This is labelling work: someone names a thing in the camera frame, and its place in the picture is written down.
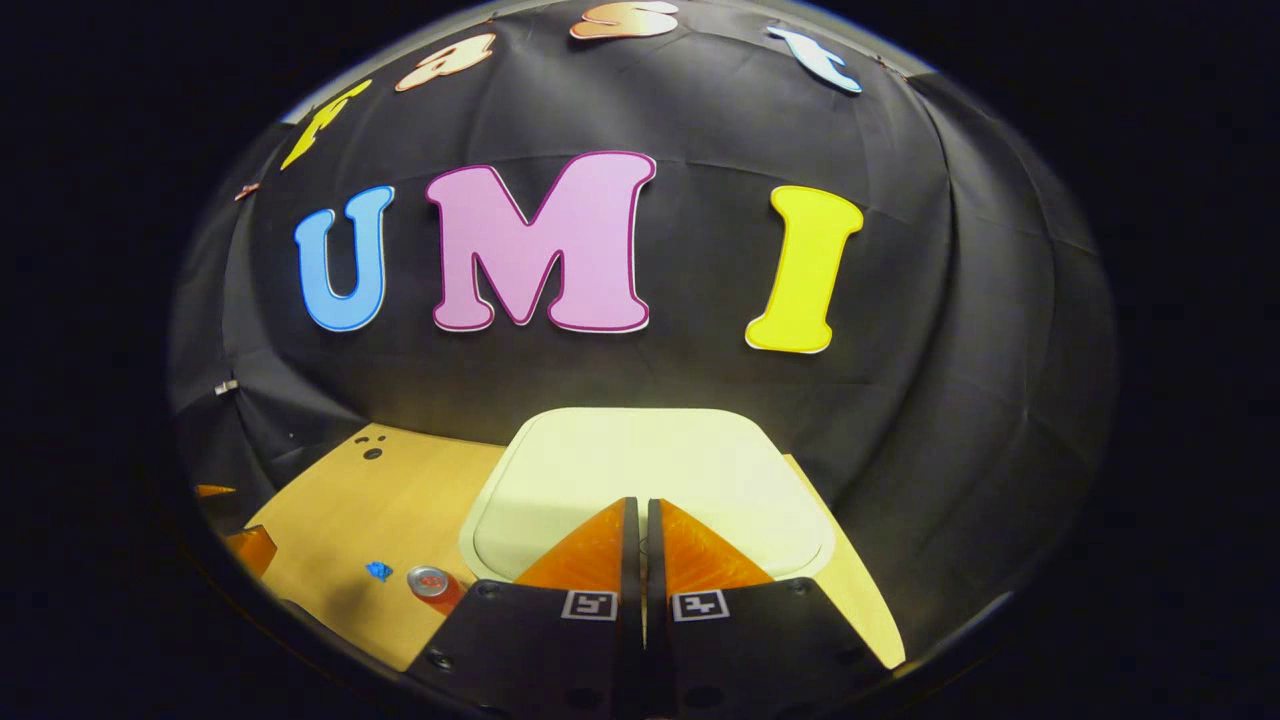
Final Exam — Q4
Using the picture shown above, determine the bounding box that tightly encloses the green desktop garbage bin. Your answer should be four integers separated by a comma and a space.
458, 407, 836, 586

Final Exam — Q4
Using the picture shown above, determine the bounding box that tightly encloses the orange pop can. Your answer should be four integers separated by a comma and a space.
407, 565, 464, 614

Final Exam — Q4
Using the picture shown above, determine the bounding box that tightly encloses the black backdrop cloth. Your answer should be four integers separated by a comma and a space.
168, 0, 1116, 651

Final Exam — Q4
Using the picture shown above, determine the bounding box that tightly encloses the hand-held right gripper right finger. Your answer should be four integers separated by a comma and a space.
645, 497, 893, 720

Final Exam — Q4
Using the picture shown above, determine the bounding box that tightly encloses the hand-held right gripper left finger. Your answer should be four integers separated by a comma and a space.
405, 497, 642, 720

